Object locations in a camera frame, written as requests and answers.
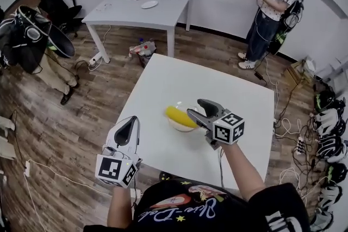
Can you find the row of helmets on floor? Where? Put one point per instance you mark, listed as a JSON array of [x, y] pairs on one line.
[[330, 144]]

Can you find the black office chair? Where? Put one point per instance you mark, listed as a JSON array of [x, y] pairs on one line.
[[62, 8]]

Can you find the small white plate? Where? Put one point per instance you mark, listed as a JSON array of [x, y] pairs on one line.
[[149, 4]]

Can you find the white square table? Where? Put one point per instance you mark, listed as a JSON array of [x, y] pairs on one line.
[[190, 81]]

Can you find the white flat boxes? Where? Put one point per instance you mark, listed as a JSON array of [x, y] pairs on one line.
[[6, 137]]

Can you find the long white table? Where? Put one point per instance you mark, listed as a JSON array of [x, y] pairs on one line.
[[141, 13]]

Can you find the cardboard boxes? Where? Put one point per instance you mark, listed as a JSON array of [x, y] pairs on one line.
[[299, 72]]

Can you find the person's left forearm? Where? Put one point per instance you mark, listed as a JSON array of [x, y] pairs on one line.
[[119, 206]]

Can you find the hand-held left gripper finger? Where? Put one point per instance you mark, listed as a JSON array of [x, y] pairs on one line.
[[111, 137], [138, 135]]

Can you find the clear plate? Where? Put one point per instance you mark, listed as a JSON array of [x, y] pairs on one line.
[[179, 127]]

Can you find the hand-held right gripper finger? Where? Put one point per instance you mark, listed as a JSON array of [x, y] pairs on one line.
[[212, 108], [199, 120]]

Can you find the black round pouch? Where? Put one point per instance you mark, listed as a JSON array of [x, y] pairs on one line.
[[278, 42]]

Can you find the clear waste bag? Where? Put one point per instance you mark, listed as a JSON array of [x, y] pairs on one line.
[[144, 50]]

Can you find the yellow banana toy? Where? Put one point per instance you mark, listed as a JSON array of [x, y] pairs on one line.
[[178, 115]]

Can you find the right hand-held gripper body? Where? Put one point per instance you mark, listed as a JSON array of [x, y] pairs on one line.
[[225, 129]]

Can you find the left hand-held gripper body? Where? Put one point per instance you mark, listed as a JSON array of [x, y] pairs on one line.
[[110, 169]]

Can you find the black white backpack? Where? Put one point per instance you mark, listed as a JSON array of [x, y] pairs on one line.
[[24, 32], [293, 13]]

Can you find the black power adapter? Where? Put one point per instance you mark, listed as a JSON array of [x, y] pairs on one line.
[[258, 75]]

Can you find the person's black printed shirt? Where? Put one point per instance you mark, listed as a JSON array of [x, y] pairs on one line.
[[190, 212]]

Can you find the white power strip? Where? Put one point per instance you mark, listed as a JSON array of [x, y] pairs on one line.
[[299, 145], [95, 60], [27, 168]]

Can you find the person's right forearm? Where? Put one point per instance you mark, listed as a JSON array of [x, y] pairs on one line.
[[240, 168]]

